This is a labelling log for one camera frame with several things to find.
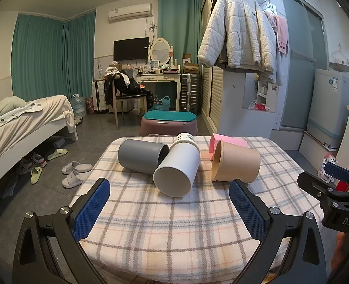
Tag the wooden chair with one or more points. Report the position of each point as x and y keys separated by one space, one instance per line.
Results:
x=130 y=97

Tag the frosted glass door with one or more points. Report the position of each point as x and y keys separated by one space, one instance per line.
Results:
x=295 y=65

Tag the red gift bag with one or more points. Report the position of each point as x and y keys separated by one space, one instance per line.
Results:
x=89 y=106

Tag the pale green quilt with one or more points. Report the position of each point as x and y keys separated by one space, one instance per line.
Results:
x=6 y=108

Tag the teal stool cushion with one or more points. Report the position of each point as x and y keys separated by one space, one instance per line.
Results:
x=168 y=116

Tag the grey cup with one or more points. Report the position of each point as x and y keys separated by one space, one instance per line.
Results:
x=139 y=155

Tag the plaid tablecloth table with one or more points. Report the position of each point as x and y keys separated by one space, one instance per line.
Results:
x=162 y=227

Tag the pink garment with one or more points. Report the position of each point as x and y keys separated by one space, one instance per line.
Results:
x=282 y=32

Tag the silver suitcase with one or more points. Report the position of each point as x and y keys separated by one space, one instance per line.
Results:
x=190 y=93

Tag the white vanity table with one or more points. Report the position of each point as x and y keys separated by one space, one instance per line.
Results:
x=158 y=78

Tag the white board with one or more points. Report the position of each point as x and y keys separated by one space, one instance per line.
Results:
x=313 y=148

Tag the brown cup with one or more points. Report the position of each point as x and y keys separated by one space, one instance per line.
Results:
x=239 y=162

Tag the purple stool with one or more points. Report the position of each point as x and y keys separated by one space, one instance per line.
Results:
x=168 y=127

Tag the grey sneaker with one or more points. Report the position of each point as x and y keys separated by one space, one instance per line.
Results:
x=25 y=167
x=39 y=159

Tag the white slipper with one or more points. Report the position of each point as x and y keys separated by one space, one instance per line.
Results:
x=77 y=167
x=75 y=179

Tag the cream suitcase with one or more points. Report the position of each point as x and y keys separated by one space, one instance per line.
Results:
x=99 y=96

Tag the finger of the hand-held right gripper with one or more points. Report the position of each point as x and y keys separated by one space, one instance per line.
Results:
x=313 y=183
x=337 y=171

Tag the white puffer jacket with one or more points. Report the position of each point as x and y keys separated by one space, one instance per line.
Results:
x=236 y=32

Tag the pink box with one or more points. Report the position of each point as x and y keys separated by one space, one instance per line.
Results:
x=221 y=138

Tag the cream blanket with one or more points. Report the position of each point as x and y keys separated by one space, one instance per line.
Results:
x=23 y=124

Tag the white air conditioner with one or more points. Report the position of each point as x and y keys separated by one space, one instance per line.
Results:
x=130 y=11

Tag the water jug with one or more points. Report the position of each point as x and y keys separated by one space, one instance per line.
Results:
x=78 y=106

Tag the snack packet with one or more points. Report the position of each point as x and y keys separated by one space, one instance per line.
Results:
x=325 y=165

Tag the teal basket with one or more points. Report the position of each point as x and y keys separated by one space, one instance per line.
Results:
x=162 y=103

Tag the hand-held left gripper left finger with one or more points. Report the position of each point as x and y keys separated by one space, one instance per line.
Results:
x=93 y=210

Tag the teal curtain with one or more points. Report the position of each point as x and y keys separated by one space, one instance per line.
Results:
x=180 y=26
x=80 y=53
x=38 y=59

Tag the oval vanity mirror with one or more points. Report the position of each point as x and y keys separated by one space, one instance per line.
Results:
x=159 y=50

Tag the brown cardboard box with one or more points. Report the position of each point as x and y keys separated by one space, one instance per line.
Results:
x=190 y=65

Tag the person's right hand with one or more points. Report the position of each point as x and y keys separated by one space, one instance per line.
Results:
x=340 y=250

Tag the black television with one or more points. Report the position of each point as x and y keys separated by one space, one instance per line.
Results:
x=131 y=48

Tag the white cup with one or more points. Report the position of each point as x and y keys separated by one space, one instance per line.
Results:
x=180 y=159

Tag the white washing machine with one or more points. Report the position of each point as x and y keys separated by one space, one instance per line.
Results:
x=328 y=106

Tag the green slipper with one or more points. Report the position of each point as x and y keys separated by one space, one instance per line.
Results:
x=36 y=175
x=57 y=153

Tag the white wardrobe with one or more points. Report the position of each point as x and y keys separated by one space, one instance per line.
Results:
x=213 y=94

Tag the pile of clothes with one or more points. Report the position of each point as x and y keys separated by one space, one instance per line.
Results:
x=121 y=84

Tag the white bed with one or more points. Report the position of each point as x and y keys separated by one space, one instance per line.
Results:
x=29 y=151

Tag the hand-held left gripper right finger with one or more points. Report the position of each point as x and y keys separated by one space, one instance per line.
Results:
x=247 y=210

